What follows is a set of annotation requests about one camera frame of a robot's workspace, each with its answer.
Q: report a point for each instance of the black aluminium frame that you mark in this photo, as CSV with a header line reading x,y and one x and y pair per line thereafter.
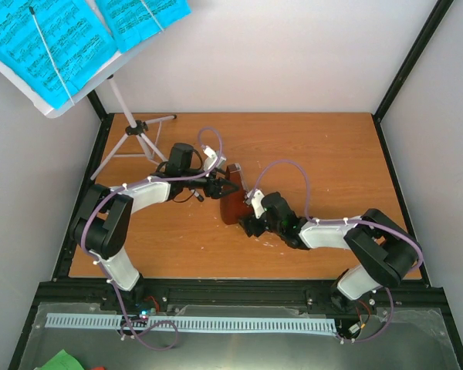
x,y
261,293

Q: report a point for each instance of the green paper scrap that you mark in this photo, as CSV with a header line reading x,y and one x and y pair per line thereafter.
x,y
62,361

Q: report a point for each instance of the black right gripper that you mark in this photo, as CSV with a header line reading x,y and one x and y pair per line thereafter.
x,y
250,227

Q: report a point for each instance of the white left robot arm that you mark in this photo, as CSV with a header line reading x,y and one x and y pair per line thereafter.
x,y
101,224

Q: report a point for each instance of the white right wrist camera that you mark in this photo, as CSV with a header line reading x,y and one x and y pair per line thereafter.
x,y
254,199

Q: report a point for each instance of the brown wooden metronome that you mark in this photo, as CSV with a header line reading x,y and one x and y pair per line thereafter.
x,y
233,206

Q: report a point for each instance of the blue sheet music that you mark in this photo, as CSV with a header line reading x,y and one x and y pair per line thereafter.
x,y
54,46
131,22

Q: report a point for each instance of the light blue cable duct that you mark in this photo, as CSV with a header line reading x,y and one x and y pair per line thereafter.
x,y
188,324

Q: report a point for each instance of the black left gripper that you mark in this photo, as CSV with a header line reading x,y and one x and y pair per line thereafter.
x,y
218,183

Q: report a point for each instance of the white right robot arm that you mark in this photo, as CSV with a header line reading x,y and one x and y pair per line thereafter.
x,y
386,253

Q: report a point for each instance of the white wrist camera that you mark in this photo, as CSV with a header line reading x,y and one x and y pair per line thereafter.
x,y
254,199
212,161

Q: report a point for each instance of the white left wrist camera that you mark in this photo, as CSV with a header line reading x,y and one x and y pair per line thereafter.
x,y
212,161

